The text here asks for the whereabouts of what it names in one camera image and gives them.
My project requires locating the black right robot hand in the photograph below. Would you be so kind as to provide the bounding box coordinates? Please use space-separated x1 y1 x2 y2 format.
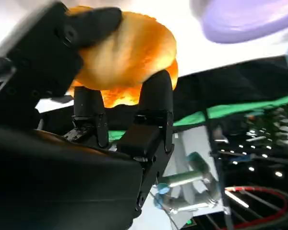
0 1 175 230

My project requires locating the ring-shaped orange white bread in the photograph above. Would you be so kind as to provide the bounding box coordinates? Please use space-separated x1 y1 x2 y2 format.
67 6 179 108

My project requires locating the green cloth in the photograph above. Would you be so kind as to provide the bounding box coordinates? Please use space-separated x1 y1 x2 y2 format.
108 94 288 142

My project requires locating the black backdrop cloth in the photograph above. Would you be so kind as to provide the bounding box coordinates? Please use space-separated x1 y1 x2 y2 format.
36 55 288 135

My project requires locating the lilac plate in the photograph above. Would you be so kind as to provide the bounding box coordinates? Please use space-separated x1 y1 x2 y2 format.
189 0 288 45

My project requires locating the red hose loop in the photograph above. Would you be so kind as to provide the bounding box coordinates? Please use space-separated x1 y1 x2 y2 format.
225 185 288 230

